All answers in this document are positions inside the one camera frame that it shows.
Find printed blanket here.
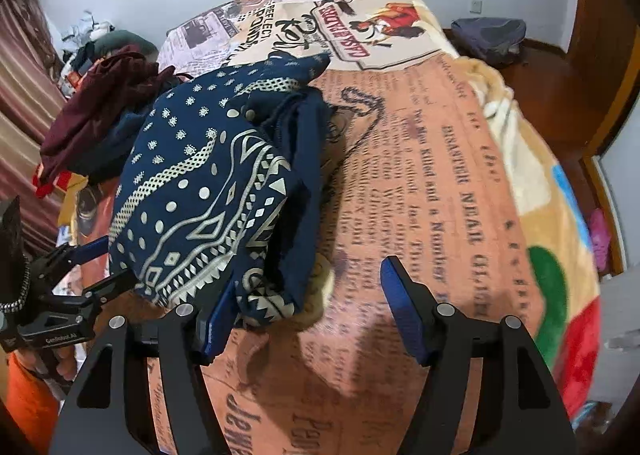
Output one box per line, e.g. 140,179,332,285
57,0,603,455

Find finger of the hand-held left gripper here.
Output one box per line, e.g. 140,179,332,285
82,269,142,310
47,235,112,261

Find pink slippers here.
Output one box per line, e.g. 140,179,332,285
587,209,614,277

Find grey green bag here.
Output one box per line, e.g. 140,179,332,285
92,31,152,56

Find maroon folded garment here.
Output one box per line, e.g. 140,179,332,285
39,52,177,186

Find white crumpled cloth pile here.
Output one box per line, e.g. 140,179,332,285
61,10,117,50

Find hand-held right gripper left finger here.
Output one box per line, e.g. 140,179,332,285
47,275,238,455

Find navy patterned hoodie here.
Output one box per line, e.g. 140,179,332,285
107,52,338,333

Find plain navy folded garment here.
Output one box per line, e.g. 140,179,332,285
85,80,193,183

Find wooden door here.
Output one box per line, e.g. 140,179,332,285
565,0,640,160

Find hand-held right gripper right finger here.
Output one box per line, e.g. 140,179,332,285
379,256,576,455

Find brown striped curtain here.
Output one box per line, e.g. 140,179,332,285
0,0,70,256

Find grey backpack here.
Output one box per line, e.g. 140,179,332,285
450,17,529,67

